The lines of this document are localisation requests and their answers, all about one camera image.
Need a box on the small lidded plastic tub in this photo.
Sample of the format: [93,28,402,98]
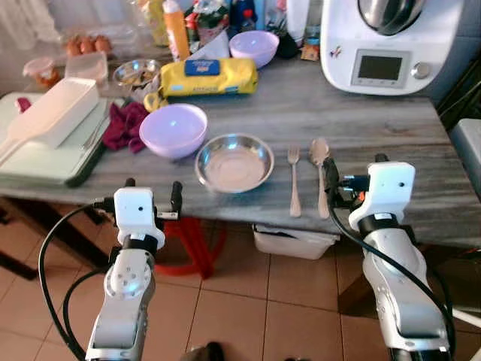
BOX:
[22,57,62,91]

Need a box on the lilac plastic bowl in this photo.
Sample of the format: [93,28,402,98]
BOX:
[138,103,210,160]
[228,30,281,69]

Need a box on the white bottle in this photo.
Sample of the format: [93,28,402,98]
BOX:
[285,0,311,46]

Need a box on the maroon cloth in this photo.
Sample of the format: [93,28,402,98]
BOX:
[101,101,152,154]

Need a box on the short black left arm cable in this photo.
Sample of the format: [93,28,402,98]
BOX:
[62,268,112,359]

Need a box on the yellow package with blue label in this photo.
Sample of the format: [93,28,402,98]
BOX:
[160,58,259,98]

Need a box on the orange plastic bottle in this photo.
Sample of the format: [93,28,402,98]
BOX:
[162,0,191,62]

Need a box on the long black left arm cable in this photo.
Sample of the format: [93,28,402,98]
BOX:
[38,197,115,360]

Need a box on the metal spoon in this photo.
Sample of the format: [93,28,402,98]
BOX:
[310,137,332,220]

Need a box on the red plastic stool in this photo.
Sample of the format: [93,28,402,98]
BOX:
[153,216,227,280]

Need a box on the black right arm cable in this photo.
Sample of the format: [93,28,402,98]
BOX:
[324,187,458,356]

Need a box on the clear plastic container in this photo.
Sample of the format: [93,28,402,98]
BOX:
[63,50,110,84]

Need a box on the dark blue bottle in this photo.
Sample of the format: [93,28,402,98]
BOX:
[230,0,261,35]

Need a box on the small black round object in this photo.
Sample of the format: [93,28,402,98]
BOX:
[275,34,301,60]

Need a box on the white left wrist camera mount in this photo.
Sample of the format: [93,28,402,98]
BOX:
[113,187,166,249]

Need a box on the long white plastic box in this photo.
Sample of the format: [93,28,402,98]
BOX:
[0,77,101,163]

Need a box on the metal fork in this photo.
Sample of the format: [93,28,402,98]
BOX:
[287,144,303,218]

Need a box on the white plastic bin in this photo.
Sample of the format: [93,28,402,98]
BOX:
[251,223,340,261]

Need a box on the small stainless steel bowl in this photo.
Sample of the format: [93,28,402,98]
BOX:
[112,59,163,96]

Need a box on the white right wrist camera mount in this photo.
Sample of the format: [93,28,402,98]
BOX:
[358,161,417,226]

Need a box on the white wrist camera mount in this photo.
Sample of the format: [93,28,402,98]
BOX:
[113,187,166,249]
[358,161,417,226]

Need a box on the white kitchen food processor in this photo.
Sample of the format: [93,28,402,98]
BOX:
[320,0,466,96]

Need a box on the white paper bag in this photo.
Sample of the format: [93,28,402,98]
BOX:
[186,30,231,62]

